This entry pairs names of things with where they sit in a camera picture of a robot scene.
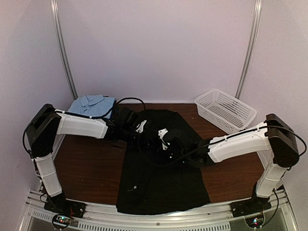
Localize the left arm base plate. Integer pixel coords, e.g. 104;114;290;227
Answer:
44;198;86;230

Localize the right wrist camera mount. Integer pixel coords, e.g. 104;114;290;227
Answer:
158;128;170;150

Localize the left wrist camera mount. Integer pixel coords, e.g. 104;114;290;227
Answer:
135;120;147;133

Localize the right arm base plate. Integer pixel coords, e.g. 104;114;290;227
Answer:
230;197;271;229

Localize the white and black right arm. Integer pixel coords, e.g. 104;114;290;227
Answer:
157;114;301;213

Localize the aluminium corner post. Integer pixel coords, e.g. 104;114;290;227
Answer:
235;0;262;99
51;0;78;100

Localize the black long sleeve shirt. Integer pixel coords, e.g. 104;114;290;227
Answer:
112;109;211;214

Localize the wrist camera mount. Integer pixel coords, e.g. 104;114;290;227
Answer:
158;128;170;150
135;120;147;133

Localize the right aluminium corner post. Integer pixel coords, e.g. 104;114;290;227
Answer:
235;0;262;99

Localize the white plastic mesh basket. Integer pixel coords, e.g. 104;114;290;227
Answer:
194;89;257;134

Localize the left aluminium corner post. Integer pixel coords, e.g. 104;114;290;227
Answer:
51;0;78;100

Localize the light blue folded shirt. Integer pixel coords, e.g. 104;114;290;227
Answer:
68;95;116;116

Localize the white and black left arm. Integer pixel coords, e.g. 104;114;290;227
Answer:
22;104;150;214

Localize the aluminium front rail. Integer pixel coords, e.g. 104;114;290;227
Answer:
23;190;299;231

